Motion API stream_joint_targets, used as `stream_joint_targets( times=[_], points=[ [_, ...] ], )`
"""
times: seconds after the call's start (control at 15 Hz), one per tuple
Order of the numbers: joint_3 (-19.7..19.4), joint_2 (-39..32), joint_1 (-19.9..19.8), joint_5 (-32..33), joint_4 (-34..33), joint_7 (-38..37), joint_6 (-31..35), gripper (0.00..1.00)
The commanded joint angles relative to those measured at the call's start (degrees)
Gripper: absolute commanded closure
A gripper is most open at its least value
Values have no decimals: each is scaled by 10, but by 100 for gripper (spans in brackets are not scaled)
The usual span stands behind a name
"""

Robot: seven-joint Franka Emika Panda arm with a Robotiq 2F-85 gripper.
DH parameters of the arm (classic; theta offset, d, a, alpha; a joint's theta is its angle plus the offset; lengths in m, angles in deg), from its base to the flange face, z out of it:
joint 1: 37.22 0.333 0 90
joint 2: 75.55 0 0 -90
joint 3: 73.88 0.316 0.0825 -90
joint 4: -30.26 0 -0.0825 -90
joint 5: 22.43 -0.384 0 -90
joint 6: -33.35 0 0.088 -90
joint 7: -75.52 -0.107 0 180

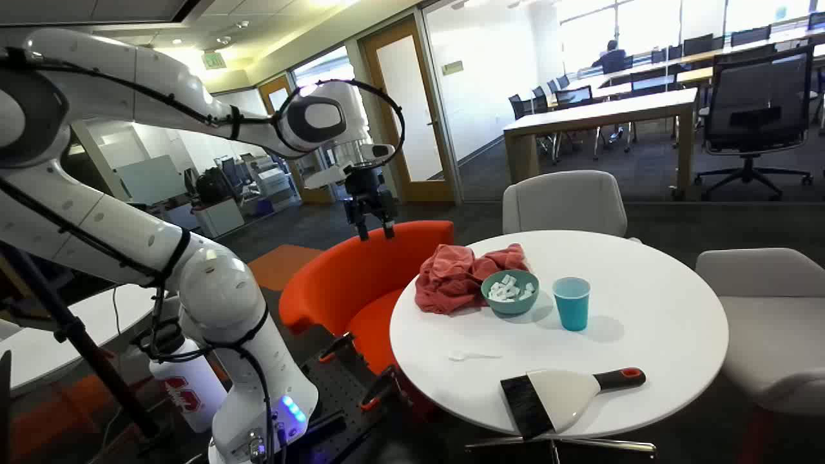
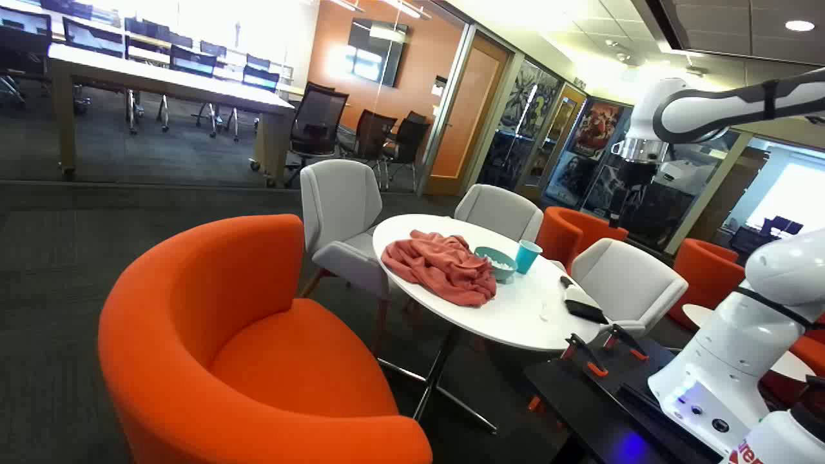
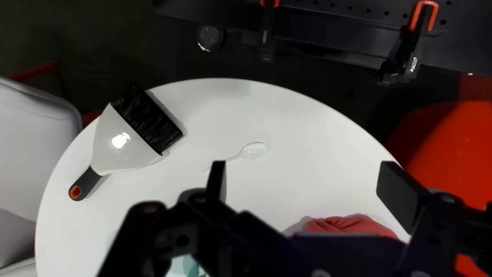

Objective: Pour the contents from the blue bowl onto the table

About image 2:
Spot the black office chair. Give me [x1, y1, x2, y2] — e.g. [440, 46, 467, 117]
[382, 108, 432, 193]
[287, 83, 350, 187]
[350, 108, 399, 168]

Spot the grey upholstered chair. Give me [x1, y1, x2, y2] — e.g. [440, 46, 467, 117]
[452, 180, 547, 245]
[568, 236, 691, 336]
[297, 158, 391, 305]

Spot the blue plastic cup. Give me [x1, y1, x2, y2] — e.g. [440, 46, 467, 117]
[510, 236, 543, 279]

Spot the orange wooden door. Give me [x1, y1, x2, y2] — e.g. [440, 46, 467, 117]
[422, 34, 516, 200]

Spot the black remote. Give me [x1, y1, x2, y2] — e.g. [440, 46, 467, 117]
[562, 297, 610, 327]

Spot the long wooden table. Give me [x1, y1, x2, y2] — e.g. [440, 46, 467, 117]
[47, 42, 297, 187]

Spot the large orange tub armchair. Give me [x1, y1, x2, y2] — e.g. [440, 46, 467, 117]
[94, 212, 435, 464]

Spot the red crumpled cloth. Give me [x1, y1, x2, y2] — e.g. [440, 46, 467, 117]
[379, 230, 499, 309]

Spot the red wall poster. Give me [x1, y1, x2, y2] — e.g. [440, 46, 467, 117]
[570, 95, 628, 168]

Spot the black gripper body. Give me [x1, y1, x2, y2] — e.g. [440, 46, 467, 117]
[610, 155, 656, 203]

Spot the small orange armchair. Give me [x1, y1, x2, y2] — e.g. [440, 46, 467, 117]
[667, 236, 748, 330]
[535, 203, 631, 270]

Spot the white bottle red label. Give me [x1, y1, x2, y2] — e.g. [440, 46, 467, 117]
[718, 401, 825, 464]

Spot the black robot stand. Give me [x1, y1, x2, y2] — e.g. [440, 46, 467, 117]
[524, 333, 726, 464]

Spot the computer monitor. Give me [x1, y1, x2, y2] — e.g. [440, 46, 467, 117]
[240, 62, 284, 92]
[0, 6, 53, 42]
[168, 44, 218, 79]
[62, 15, 125, 60]

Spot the white round table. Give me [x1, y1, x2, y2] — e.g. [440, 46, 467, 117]
[368, 212, 618, 432]

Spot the wall mounted television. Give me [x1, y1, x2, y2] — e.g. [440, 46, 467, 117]
[346, 17, 412, 89]

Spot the orange black clamp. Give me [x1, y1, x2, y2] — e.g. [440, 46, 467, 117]
[560, 333, 613, 382]
[600, 323, 651, 367]

